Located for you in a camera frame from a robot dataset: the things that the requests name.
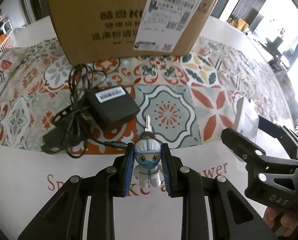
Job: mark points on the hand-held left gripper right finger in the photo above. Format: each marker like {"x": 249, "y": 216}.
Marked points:
{"x": 166, "y": 170}

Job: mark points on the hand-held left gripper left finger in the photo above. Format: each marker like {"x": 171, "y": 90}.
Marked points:
{"x": 128, "y": 170}

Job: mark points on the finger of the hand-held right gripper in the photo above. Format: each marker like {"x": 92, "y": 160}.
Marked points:
{"x": 281, "y": 133}
{"x": 246, "y": 146}

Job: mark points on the white box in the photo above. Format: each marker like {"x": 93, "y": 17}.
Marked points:
{"x": 247, "y": 117}

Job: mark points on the brown cardboard box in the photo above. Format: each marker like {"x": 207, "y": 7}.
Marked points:
{"x": 101, "y": 25}

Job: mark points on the person's right hand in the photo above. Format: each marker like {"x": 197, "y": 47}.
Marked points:
{"x": 272, "y": 217}

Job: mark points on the black power adapter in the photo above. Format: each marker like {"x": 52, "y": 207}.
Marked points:
{"x": 114, "y": 107}

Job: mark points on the patterned tile table runner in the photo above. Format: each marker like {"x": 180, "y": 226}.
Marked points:
{"x": 168, "y": 105}

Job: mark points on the small black plug block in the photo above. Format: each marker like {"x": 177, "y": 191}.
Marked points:
{"x": 54, "y": 142}

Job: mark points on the white plastic fruit basket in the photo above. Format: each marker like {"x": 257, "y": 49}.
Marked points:
{"x": 6, "y": 41}

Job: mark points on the white cubby shelf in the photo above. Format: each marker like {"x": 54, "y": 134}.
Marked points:
{"x": 6, "y": 27}

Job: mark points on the dark glass sliding door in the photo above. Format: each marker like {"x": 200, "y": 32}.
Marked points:
{"x": 36, "y": 0}

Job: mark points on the dark slatted wall panel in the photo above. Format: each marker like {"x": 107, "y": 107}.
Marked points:
{"x": 251, "y": 0}

